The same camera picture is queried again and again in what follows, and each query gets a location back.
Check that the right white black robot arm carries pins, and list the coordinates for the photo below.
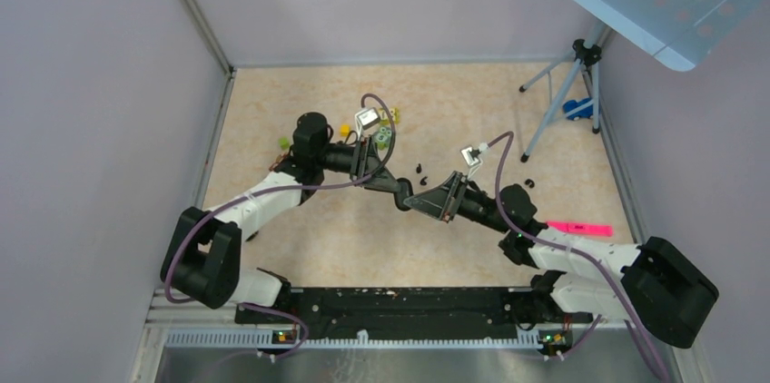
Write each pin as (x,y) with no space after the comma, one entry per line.
(653,284)

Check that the light blue tripod stand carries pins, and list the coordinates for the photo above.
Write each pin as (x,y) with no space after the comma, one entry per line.
(584,58)

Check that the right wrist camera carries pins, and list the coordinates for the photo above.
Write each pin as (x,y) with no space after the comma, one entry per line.
(471,157)

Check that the black earbud charging case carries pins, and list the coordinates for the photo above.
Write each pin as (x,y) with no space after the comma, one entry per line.
(404,191)

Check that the green number block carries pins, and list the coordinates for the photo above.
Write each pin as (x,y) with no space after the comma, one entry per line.
(383,138)

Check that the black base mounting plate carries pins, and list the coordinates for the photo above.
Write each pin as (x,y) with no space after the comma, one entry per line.
(415,313)

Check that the red number block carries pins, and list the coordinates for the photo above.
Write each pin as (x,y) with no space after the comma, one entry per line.
(278,159)

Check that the small green cube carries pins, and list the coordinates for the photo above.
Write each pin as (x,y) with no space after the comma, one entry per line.
(284,143)

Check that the pink marker pen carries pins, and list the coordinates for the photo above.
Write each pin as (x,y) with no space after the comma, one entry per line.
(584,229)

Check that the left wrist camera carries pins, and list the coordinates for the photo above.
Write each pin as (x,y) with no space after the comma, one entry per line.
(366,118)

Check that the white cable duct strip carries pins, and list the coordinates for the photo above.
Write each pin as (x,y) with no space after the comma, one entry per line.
(268,339)

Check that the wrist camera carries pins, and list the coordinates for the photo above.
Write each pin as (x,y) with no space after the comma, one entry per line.
(366,118)
(471,157)

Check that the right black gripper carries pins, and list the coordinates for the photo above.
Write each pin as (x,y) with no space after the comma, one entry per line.
(438,201)

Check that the small yellow cube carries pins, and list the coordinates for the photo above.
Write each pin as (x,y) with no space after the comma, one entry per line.
(345,130)

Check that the blue toy car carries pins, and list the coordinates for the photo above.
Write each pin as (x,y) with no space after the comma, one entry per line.
(578,109)

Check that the yellow number block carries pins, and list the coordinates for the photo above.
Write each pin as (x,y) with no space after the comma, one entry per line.
(391,115)

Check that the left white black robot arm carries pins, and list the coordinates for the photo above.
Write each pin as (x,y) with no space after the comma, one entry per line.
(204,259)

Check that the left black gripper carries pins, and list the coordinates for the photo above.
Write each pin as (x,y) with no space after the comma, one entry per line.
(365,161)

